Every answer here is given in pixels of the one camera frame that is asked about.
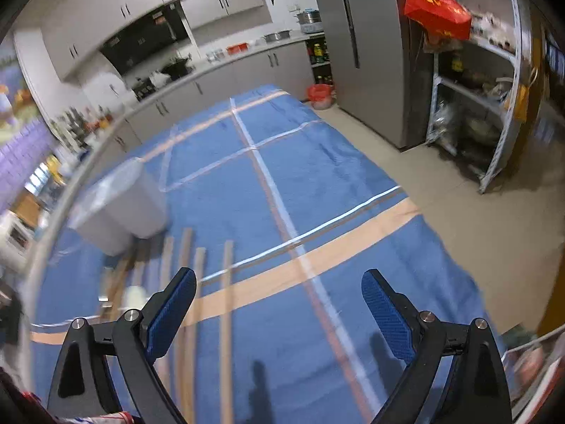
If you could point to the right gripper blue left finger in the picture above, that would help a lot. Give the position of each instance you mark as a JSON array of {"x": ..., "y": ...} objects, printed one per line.
[{"x": 82, "y": 385}]

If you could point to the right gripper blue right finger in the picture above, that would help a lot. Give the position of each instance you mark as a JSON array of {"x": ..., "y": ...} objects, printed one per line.
[{"x": 476, "y": 388}]

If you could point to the wooden chopstick four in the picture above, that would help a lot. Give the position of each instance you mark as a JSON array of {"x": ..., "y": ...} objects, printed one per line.
[{"x": 162, "y": 366}]

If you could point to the wooden chopstick five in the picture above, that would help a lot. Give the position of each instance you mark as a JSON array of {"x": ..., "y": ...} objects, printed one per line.
[{"x": 115, "y": 288}]

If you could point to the wooden chopstick two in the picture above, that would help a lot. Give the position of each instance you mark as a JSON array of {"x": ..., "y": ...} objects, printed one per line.
[{"x": 190, "y": 340}]

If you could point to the wooden chopstick three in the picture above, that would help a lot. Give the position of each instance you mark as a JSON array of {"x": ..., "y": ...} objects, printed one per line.
[{"x": 183, "y": 261}]

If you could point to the wooden chopstick one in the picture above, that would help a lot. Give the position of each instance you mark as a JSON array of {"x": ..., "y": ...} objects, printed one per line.
[{"x": 225, "y": 344}]

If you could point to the white two-compartment utensil holder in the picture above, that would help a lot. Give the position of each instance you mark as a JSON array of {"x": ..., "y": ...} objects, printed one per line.
[{"x": 124, "y": 205}]

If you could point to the blue plaid tablecloth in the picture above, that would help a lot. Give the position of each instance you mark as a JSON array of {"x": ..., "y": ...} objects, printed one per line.
[{"x": 309, "y": 214}]

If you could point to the white metal storage shelf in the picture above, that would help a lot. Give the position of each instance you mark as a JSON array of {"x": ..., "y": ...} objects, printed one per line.
[{"x": 479, "y": 89}]

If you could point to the grey double-door refrigerator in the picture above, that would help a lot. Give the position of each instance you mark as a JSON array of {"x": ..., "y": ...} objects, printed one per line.
[{"x": 381, "y": 73}]

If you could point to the red waste bin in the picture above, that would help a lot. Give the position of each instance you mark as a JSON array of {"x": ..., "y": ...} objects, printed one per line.
[{"x": 320, "y": 96}]

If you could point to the black range hood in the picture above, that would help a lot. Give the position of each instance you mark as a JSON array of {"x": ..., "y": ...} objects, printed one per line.
[{"x": 145, "y": 37}]

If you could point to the red plastic bag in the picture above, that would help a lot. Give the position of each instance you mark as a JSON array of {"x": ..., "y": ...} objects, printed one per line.
[{"x": 441, "y": 19}]

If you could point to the grey lower cabinets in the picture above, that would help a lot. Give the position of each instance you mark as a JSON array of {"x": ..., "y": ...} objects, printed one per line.
[{"x": 285, "y": 65}]

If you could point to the grey cabinets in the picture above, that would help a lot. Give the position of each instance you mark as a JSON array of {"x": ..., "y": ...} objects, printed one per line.
[
  {"x": 285, "y": 65},
  {"x": 132, "y": 4}
]

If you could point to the grey upper cabinets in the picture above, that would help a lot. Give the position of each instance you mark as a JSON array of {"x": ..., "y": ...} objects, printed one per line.
[{"x": 132, "y": 4}]

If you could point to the steel steamer pot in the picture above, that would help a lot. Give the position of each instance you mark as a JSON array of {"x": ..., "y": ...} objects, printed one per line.
[{"x": 310, "y": 21}]

